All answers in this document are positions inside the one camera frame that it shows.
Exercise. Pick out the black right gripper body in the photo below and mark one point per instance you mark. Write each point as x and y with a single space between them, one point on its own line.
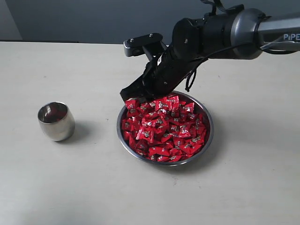
162 78

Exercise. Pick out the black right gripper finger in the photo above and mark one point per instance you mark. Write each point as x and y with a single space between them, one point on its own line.
134 90
143 97

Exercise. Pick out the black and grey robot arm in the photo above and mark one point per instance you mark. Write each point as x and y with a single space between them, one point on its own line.
240 34

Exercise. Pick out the steel bowl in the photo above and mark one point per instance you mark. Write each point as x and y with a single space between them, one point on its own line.
208 133

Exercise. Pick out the pile of red wrapped candies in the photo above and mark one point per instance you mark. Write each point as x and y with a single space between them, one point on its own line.
164 133

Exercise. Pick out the stainless steel cup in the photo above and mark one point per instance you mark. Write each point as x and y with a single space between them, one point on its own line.
61 130

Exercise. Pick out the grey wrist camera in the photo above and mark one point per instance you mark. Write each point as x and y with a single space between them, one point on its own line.
151 45

